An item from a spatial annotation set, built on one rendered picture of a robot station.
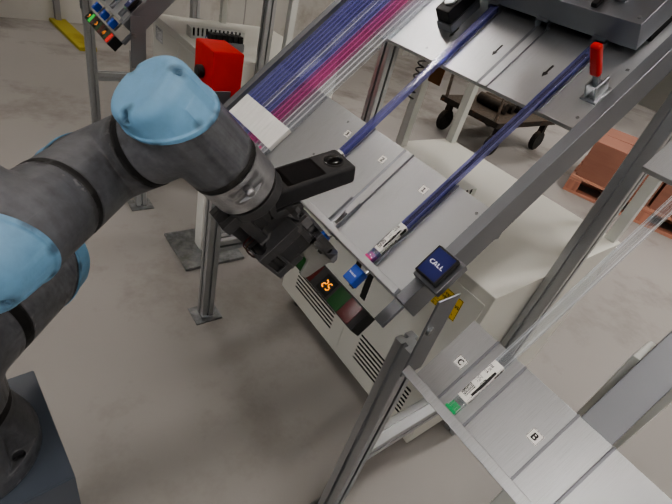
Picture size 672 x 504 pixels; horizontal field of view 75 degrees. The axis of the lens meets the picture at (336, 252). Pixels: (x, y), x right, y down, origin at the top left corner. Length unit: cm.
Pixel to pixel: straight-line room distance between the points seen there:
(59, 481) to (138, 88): 46
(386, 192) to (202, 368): 87
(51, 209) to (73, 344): 116
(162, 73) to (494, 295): 76
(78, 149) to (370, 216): 48
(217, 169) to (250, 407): 102
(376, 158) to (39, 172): 58
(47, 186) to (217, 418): 103
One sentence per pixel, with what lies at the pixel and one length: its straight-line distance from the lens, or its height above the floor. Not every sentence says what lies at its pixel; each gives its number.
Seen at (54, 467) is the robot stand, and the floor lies 55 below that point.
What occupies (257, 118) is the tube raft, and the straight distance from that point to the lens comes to 104.
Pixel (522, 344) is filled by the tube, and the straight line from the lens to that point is 56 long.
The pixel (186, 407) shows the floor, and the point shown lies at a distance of 135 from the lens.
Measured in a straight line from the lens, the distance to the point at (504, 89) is 86.
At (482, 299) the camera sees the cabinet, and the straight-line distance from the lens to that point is 98.
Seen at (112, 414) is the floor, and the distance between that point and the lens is 135.
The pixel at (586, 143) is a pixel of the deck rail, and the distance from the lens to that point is 81.
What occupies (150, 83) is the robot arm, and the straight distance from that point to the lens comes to 39.
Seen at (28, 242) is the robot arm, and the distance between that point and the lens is 35.
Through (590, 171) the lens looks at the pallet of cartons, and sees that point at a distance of 379.
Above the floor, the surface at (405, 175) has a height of 83.
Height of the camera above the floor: 113
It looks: 35 degrees down
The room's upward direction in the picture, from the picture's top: 17 degrees clockwise
